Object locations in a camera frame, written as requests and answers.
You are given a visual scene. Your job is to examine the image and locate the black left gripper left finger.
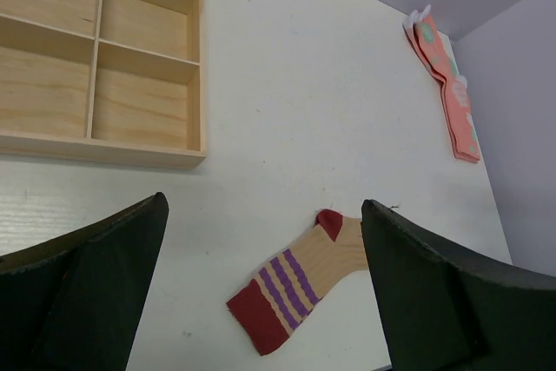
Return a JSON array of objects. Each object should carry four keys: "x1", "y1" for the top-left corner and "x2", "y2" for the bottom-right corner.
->
[{"x1": 1, "y1": 192, "x2": 169, "y2": 370}]

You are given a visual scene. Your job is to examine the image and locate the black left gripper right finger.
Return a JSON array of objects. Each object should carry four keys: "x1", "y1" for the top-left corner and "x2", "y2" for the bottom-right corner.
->
[{"x1": 361, "y1": 200, "x2": 555, "y2": 370}]

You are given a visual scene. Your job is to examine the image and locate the beige red purple striped sock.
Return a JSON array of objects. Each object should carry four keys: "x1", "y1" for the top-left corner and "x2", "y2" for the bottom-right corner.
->
[{"x1": 226, "y1": 209, "x2": 368, "y2": 356}]

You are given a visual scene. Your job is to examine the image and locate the wooden compartment tray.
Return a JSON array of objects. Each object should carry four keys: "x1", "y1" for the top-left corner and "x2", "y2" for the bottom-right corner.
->
[{"x1": 1, "y1": 0, "x2": 206, "y2": 169}]

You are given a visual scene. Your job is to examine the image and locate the pink patterned sock pair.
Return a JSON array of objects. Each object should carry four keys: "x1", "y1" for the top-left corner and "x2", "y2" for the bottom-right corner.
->
[{"x1": 403, "y1": 5, "x2": 480, "y2": 163}]

